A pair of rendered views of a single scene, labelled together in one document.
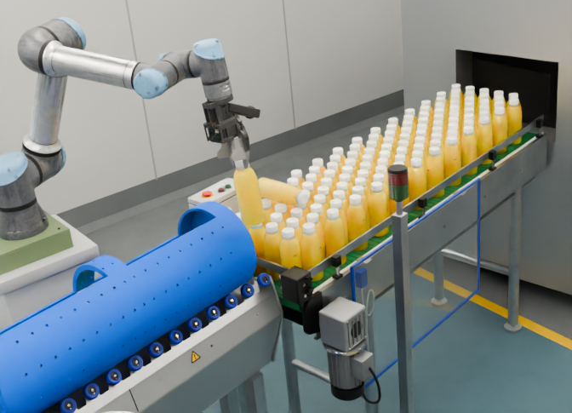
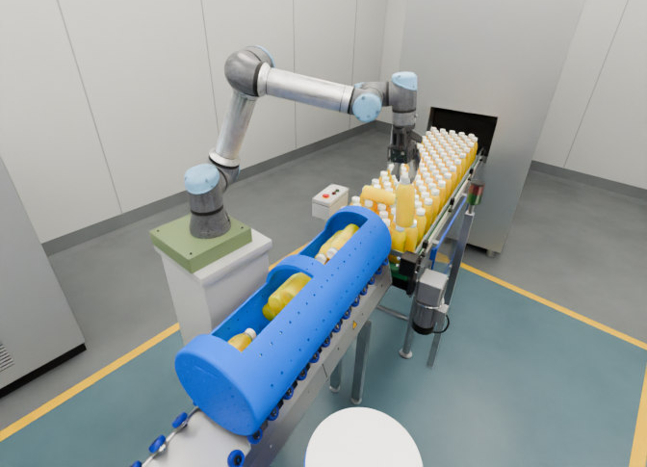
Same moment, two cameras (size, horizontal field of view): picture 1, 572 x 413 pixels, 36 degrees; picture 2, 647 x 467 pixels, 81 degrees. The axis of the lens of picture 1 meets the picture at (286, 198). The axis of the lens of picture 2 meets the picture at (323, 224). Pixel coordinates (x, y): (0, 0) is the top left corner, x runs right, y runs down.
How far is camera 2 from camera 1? 138 cm
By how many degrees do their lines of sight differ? 14
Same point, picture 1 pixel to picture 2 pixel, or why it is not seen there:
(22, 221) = (215, 223)
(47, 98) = (239, 118)
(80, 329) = (305, 329)
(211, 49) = (412, 81)
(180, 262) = (357, 258)
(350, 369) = (432, 317)
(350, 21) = not seen: hidden behind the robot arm
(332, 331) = (427, 294)
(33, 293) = (225, 281)
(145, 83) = (367, 106)
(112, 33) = (201, 87)
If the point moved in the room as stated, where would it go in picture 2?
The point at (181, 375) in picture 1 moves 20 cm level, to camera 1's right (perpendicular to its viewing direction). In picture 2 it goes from (348, 340) to (398, 331)
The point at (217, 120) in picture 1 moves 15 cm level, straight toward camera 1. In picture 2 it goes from (401, 143) to (425, 162)
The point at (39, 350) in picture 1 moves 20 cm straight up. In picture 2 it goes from (279, 358) to (275, 301)
